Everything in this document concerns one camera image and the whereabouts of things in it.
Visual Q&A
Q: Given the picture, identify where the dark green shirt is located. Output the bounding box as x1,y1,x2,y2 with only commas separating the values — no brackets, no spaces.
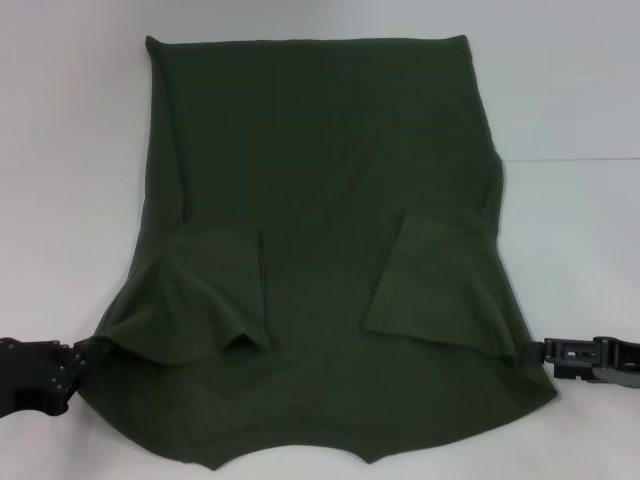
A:
74,33,559,456

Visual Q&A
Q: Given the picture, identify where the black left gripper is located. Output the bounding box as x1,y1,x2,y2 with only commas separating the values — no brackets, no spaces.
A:
0,336,87,417

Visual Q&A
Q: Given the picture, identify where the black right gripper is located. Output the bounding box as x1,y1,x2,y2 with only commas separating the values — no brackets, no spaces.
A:
524,335,640,390

